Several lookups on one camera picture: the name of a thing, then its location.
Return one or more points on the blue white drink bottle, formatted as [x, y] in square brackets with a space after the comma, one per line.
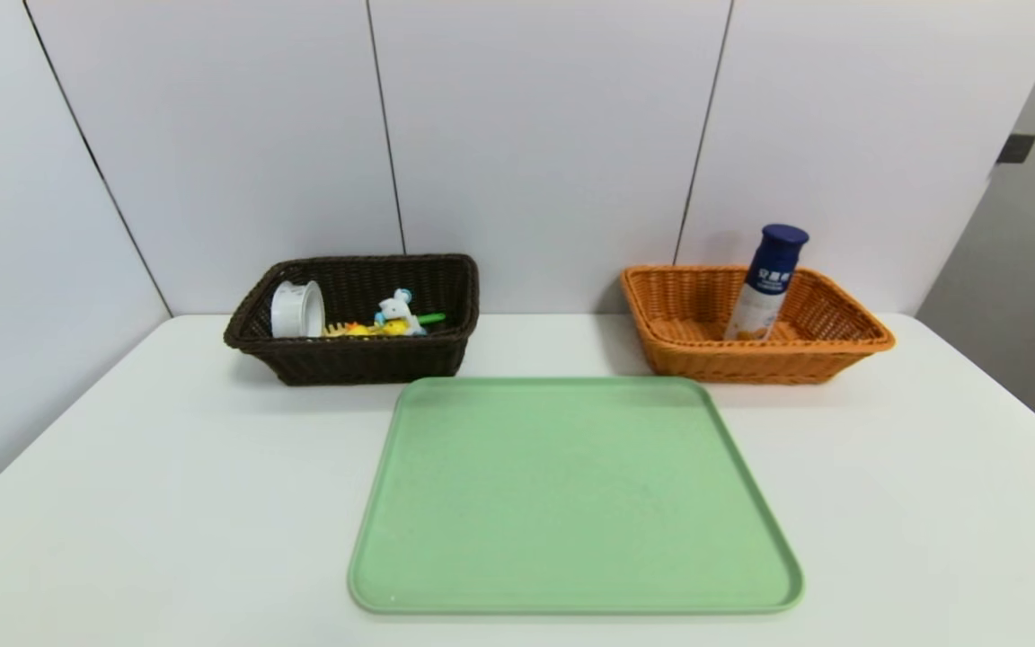
[765, 283]

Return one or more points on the black wall fixture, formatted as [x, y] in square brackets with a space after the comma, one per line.
[1016, 148]

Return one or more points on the dark brown wicker basket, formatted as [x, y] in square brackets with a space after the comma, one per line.
[356, 359]

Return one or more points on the yellow duck scooter toy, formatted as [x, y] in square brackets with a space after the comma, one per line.
[396, 310]

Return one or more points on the green yellow pasta spoon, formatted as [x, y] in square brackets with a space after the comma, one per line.
[432, 318]

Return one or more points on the light green plastic tray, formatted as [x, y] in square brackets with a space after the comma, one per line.
[571, 503]

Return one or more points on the white round plastic container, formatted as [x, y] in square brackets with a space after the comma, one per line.
[297, 308]

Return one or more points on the orange wicker basket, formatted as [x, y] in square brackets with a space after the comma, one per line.
[805, 359]

